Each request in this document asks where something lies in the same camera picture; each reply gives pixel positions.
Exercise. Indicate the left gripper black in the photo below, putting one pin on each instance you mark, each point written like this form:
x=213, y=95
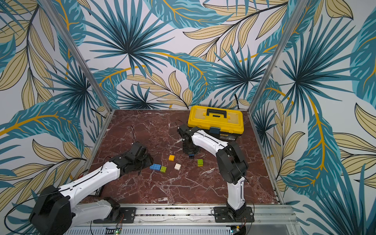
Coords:
x=149, y=159

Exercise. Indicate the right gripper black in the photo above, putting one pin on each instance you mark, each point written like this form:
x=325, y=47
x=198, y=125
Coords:
x=190, y=147

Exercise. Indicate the white lego brick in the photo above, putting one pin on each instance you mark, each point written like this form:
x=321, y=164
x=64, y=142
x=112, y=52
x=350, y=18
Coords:
x=177, y=166

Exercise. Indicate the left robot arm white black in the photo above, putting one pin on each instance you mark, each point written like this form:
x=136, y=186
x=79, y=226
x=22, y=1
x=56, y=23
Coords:
x=58, y=209

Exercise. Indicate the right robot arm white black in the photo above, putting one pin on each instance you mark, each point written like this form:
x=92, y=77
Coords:
x=231, y=162

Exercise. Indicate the blue 2x4 lego brick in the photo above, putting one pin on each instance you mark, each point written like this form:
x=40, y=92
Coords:
x=156, y=167

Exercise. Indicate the lime green lego brick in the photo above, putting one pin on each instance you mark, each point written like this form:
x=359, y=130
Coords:
x=163, y=169

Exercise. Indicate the yellow black toolbox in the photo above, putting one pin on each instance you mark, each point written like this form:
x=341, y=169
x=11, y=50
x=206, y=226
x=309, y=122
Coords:
x=223, y=124

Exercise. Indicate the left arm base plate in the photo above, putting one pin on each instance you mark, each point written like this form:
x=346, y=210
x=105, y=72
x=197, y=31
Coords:
x=125, y=215

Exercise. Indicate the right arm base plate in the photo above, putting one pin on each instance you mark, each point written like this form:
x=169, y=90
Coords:
x=228, y=215

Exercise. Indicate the aluminium front rail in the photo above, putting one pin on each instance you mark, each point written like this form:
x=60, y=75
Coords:
x=197, y=219

